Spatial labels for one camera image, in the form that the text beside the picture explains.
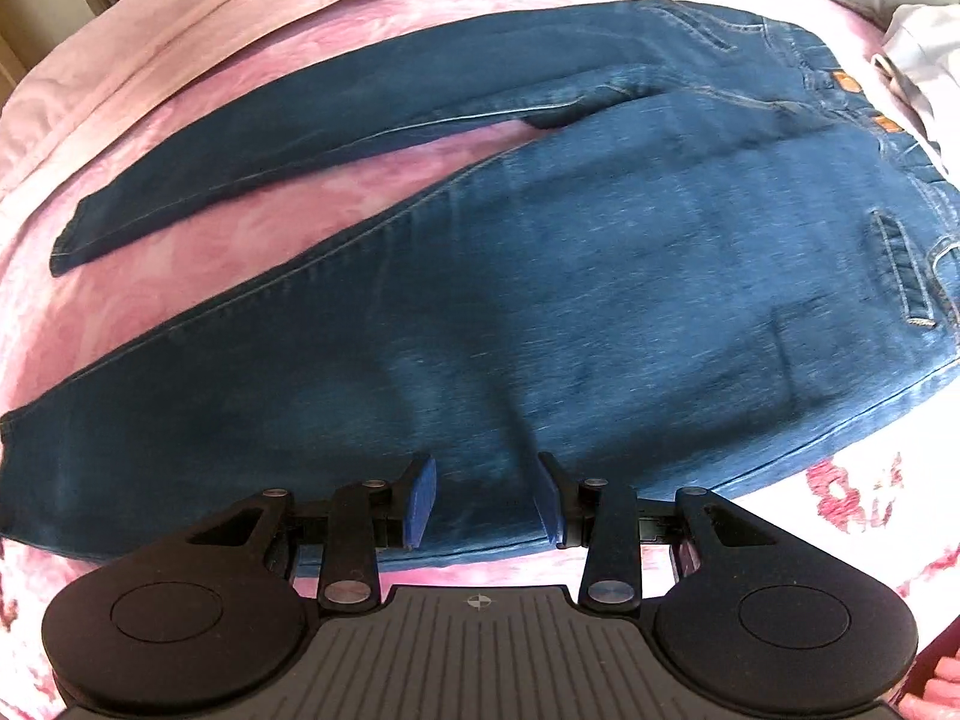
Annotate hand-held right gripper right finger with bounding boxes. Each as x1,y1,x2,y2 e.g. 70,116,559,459
535,452,773,611

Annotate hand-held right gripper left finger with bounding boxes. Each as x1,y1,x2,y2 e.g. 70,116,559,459
184,452,437,612

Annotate dark blue jeans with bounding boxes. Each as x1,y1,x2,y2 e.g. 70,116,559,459
0,0,960,565

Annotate person's right hand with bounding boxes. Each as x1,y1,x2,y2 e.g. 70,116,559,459
896,634,960,720

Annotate bed with pink floral sheet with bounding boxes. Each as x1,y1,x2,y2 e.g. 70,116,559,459
0,0,960,698

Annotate pink fleece blanket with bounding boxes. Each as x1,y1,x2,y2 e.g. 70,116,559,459
0,0,389,192

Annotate pale blue garment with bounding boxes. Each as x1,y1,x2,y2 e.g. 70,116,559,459
868,4,960,166

